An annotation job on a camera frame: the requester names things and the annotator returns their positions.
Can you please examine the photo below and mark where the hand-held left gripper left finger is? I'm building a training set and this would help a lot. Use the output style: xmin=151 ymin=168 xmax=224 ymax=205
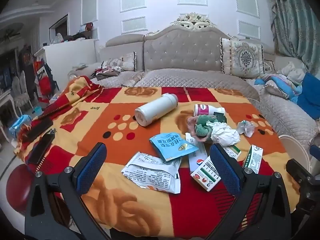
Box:
xmin=24 ymin=142 xmax=108 ymax=240

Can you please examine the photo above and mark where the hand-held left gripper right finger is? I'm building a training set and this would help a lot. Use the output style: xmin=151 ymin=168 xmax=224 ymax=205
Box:
xmin=209 ymin=143 xmax=293 ymax=240

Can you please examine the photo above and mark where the white round bin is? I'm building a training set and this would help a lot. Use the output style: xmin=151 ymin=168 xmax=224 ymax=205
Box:
xmin=279 ymin=134 xmax=313 ymax=178

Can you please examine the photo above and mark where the red green medicine box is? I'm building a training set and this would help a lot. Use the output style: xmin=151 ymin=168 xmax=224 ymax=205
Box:
xmin=190 ymin=155 xmax=221 ymax=192

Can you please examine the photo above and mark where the white box round logo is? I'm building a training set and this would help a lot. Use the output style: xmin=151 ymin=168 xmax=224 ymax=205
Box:
xmin=185 ymin=132 xmax=208 ymax=178

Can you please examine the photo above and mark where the green white carton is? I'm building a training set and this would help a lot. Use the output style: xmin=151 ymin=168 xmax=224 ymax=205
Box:
xmin=242 ymin=144 xmax=264 ymax=174

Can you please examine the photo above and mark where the white tissue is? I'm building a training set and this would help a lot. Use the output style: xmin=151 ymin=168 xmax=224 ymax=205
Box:
xmin=211 ymin=122 xmax=240 ymax=147

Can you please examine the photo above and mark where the green cloth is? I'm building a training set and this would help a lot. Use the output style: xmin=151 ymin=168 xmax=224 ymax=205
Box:
xmin=195 ymin=115 xmax=218 ymax=140

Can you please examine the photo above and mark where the small paper wad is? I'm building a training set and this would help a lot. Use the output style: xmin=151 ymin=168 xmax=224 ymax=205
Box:
xmin=237 ymin=120 xmax=256 ymax=137

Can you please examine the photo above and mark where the pink cloth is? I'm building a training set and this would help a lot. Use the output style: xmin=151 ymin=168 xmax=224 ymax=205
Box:
xmin=187 ymin=116 xmax=208 ymax=140

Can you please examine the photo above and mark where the blue snack packet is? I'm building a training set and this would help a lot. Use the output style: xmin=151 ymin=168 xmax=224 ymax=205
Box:
xmin=149 ymin=133 xmax=198 ymax=162

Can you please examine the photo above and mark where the white foil packet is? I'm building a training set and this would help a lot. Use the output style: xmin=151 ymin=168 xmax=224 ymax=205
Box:
xmin=121 ymin=152 xmax=182 ymax=194

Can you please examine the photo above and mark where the blue cushion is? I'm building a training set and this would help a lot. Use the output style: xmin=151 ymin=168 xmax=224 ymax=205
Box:
xmin=297 ymin=72 xmax=320 ymax=120

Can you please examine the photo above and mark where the orange red printed blanket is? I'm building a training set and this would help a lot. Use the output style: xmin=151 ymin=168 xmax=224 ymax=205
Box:
xmin=14 ymin=76 xmax=300 ymax=240

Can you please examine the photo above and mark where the white bottle pink label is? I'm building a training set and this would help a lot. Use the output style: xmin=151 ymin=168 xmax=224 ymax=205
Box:
xmin=194 ymin=104 xmax=225 ymax=118

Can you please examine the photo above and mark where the red round stool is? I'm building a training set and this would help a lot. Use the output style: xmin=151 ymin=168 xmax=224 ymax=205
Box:
xmin=7 ymin=166 xmax=40 ymax=217

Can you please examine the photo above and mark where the colourful striped blanket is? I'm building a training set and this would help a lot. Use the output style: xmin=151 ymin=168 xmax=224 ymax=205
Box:
xmin=254 ymin=74 xmax=302 ymax=98

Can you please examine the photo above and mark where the beige clothes heap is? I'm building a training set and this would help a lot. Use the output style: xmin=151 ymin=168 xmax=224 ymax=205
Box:
xmin=282 ymin=62 xmax=306 ymax=85

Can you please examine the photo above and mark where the blue wet wipes pack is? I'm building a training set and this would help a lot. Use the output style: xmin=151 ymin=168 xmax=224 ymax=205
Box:
xmin=9 ymin=115 xmax=33 ymax=138

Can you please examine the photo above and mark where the white thermos bottle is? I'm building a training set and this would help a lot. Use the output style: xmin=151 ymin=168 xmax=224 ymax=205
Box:
xmin=135 ymin=93 xmax=178 ymax=127

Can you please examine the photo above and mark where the dark clothes pile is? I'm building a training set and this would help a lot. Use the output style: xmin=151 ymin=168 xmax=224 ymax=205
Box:
xmin=91 ymin=66 xmax=123 ymax=80

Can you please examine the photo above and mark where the small patterned cushion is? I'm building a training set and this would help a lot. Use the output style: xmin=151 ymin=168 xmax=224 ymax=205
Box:
xmin=263 ymin=59 xmax=276 ymax=73

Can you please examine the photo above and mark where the red white jacket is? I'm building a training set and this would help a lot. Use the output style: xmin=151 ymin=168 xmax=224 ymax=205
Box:
xmin=34 ymin=59 xmax=59 ymax=102

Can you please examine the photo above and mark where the white ornate chair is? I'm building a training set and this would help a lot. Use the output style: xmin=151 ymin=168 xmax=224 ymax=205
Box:
xmin=19 ymin=70 xmax=34 ymax=110
xmin=11 ymin=76 xmax=22 ymax=105

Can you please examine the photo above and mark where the white ornate table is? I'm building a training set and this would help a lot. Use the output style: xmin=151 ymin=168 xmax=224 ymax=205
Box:
xmin=0 ymin=90 xmax=15 ymax=140

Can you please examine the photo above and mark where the striped beige cushion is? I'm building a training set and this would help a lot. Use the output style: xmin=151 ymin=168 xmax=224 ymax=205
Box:
xmin=100 ymin=52 xmax=137 ymax=72

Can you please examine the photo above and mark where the white cabinet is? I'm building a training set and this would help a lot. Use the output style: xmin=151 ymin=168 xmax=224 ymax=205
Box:
xmin=35 ymin=39 xmax=98 ymax=93

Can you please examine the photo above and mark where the large ornate cushion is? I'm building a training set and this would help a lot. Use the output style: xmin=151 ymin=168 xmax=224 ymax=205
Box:
xmin=220 ymin=37 xmax=265 ymax=79

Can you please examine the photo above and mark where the beige tufted sofa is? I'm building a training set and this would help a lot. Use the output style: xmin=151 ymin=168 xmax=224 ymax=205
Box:
xmin=67 ymin=12 xmax=320 ymax=150

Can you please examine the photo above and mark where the dark bags heap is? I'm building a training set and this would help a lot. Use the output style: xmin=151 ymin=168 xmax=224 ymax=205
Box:
xmin=64 ymin=31 xmax=93 ymax=42

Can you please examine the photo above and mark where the teal patterned curtain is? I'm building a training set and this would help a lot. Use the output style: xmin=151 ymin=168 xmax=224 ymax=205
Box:
xmin=265 ymin=0 xmax=320 ymax=73

